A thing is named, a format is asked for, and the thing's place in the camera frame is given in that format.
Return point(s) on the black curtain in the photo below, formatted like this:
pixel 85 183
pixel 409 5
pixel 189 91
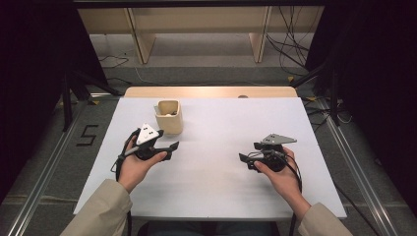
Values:
pixel 29 82
pixel 383 82

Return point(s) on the person's right hand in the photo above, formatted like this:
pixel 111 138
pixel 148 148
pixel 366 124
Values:
pixel 285 180

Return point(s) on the light wooden desk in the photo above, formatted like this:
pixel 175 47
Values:
pixel 144 42

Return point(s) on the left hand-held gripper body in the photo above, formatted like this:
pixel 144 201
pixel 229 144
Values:
pixel 146 136

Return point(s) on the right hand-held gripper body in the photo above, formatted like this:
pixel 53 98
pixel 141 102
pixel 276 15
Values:
pixel 272 154

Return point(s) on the aluminium floor rail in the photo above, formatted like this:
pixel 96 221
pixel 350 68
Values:
pixel 360 183
pixel 42 183

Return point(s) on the yellow tape piece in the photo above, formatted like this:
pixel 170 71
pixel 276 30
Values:
pixel 290 79
pixel 311 98
pixel 95 102

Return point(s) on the black metal stand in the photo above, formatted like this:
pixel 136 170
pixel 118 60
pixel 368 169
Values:
pixel 67 105
pixel 334 98

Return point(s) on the person's left hand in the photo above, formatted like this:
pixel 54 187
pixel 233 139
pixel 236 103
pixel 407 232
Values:
pixel 137 170

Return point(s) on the wooden table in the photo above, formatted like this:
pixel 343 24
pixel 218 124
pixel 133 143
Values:
pixel 209 91

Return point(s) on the cream square cup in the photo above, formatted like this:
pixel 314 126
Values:
pixel 170 126

